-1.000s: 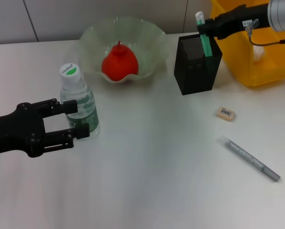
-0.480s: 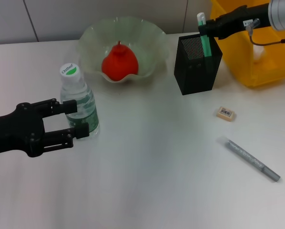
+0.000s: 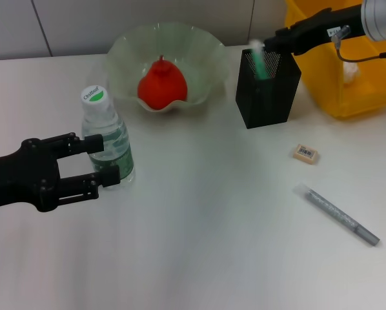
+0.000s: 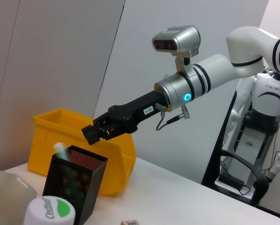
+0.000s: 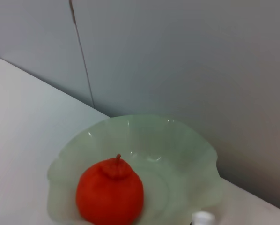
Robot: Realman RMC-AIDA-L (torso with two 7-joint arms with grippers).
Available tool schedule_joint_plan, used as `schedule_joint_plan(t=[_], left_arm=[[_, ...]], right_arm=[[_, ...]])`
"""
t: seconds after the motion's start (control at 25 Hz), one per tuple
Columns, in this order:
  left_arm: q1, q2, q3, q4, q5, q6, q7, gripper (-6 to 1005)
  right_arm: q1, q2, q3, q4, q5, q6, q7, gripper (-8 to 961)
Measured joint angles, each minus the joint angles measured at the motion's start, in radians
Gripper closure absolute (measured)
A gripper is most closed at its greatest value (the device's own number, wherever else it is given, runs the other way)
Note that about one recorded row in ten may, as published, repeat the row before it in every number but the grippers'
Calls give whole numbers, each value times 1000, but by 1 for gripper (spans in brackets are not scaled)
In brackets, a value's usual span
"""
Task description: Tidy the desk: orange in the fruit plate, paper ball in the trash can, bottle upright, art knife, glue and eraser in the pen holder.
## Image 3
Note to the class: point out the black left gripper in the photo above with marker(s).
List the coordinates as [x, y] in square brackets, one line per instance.
[18, 177]

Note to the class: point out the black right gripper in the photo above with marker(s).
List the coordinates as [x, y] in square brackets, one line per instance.
[319, 29]

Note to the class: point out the green pen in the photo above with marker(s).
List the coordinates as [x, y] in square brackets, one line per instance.
[260, 64]

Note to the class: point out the clear green-label water bottle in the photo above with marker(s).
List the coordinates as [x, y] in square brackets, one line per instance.
[97, 109]

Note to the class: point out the white paper ball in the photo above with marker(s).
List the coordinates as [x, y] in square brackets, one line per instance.
[351, 72]

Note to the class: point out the red-orange toy orange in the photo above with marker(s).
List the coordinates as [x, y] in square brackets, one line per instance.
[162, 85]

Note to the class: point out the beige barcode eraser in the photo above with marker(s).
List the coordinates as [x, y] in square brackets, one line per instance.
[306, 154]

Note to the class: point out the grey marker pen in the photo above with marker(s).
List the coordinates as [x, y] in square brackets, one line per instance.
[341, 219]

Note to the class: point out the black mesh pen holder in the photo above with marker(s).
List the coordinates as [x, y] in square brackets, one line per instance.
[264, 100]

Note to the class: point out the green glass fruit plate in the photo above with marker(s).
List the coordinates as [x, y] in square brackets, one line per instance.
[199, 64]

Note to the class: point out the yellow plastic bin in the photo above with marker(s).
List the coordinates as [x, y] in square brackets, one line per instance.
[367, 90]

